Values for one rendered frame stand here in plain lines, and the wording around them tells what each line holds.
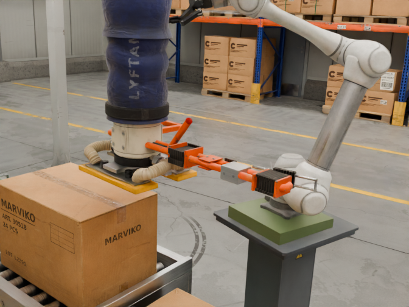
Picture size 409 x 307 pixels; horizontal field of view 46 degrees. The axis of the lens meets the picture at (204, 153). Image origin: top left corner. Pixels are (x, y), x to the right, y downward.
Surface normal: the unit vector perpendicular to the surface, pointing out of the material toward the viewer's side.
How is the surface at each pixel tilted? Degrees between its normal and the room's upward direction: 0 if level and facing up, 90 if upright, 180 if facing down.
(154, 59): 72
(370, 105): 92
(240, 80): 87
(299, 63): 90
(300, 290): 90
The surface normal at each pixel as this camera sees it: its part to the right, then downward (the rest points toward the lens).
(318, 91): -0.54, 0.22
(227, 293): 0.04, -0.96
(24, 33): 0.83, 0.19
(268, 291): -0.81, 0.14
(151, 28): 0.51, 0.04
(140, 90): 0.23, 0.02
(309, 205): 0.13, 0.37
